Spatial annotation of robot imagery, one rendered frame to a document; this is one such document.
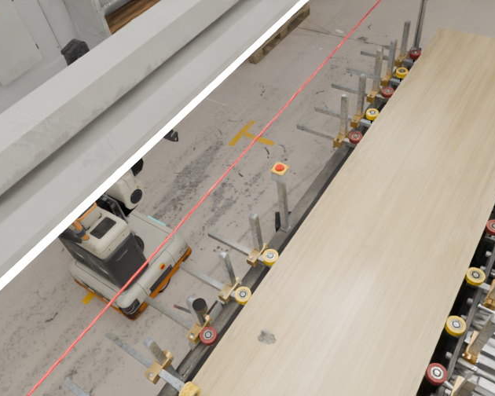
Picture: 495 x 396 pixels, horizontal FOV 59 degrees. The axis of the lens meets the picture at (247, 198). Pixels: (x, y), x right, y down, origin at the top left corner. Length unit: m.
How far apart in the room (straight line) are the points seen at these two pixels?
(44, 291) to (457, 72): 3.39
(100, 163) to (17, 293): 3.20
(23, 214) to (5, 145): 0.10
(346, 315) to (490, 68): 2.11
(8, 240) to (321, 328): 1.61
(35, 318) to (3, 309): 0.30
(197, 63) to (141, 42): 0.13
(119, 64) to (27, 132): 0.17
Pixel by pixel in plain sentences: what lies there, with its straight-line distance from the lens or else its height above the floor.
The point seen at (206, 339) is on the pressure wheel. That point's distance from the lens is 2.10.
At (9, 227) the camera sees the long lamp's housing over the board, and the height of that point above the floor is 2.37.
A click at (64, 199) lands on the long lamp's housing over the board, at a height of 2.35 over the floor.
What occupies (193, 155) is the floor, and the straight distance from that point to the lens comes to 4.16.
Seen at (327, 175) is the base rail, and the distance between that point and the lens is 2.86.
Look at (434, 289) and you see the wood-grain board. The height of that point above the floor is 0.90.
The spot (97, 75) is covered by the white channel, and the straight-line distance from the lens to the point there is 0.69.
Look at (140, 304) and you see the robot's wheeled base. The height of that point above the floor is 0.14.
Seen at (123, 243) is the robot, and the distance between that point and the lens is 2.81.
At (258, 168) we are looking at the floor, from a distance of 3.91.
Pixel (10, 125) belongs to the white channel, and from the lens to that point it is 0.67.
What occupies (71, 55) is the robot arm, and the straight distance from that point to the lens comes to 2.72.
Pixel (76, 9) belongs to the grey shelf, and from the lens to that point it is 4.25.
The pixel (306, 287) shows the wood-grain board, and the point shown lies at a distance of 2.16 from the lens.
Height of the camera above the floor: 2.80
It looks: 49 degrees down
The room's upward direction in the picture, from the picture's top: 11 degrees counter-clockwise
